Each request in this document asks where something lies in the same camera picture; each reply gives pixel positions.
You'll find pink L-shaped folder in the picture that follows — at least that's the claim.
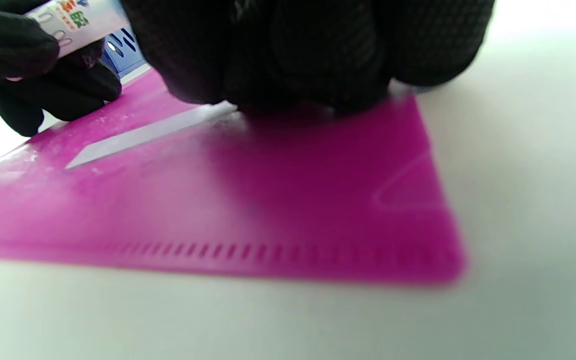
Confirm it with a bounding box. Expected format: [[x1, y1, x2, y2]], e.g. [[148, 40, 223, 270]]
[[0, 67, 466, 288]]

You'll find white glue stick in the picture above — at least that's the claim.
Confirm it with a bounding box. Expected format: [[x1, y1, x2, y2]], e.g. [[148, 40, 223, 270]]
[[23, 0, 131, 60]]

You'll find blue plastic file rack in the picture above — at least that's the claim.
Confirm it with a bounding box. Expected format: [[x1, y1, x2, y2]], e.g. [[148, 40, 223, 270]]
[[100, 27, 149, 78]]

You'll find person's right hand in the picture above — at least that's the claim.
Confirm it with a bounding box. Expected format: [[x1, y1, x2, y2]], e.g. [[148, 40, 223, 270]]
[[120, 0, 496, 115]]

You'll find person's left hand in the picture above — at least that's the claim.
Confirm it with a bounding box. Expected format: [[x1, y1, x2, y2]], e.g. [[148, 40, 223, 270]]
[[0, 0, 123, 137]]

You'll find pale purple sticky note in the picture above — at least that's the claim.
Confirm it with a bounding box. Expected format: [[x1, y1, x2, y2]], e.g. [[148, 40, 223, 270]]
[[65, 100, 239, 170]]

